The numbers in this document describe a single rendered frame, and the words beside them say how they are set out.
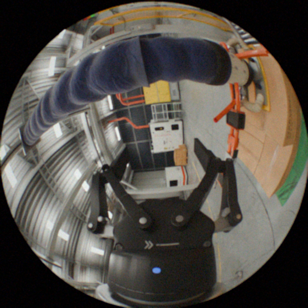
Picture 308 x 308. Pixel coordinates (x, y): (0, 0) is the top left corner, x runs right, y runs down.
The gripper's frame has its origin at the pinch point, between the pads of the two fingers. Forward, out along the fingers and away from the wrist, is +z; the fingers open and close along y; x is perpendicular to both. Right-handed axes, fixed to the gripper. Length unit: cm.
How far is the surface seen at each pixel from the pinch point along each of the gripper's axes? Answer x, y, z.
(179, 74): 17.1, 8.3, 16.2
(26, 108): 189, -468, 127
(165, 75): 17.2, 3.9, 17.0
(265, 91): 17.8, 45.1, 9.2
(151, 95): 46, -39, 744
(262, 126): -2, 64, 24
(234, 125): -1.6, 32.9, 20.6
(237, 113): 4.2, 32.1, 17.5
